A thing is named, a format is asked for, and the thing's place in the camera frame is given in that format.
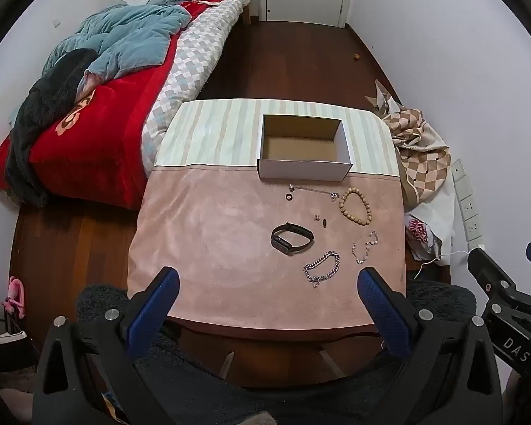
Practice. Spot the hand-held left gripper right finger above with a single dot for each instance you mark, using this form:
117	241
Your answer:
380	310

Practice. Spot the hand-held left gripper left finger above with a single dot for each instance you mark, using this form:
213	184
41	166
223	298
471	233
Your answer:
157	305

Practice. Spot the black fitness band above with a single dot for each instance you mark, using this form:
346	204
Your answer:
278	241

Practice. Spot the cardboard box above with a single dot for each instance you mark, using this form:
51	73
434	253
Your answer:
301	169

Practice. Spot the white bag with red print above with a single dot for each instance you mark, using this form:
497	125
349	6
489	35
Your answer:
438	203

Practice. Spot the striped table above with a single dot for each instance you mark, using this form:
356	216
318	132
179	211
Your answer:
203	230

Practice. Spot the wooden table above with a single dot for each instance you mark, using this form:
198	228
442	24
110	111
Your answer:
270	334

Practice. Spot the beige checkered cloth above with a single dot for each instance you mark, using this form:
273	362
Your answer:
420	159

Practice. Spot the white and black shoe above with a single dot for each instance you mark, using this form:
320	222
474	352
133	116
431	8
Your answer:
4	338

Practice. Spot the bed with red blanket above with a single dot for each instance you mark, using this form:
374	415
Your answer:
101	133

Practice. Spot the black fuzzy cloth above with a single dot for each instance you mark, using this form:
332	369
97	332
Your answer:
44	106

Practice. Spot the checkered bed sheet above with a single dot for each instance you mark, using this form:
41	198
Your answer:
194	62

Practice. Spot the blue quilt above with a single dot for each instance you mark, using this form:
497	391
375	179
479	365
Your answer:
128	40

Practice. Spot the white wall socket panel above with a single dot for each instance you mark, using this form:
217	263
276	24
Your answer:
469	208
464	189
472	229
459	170

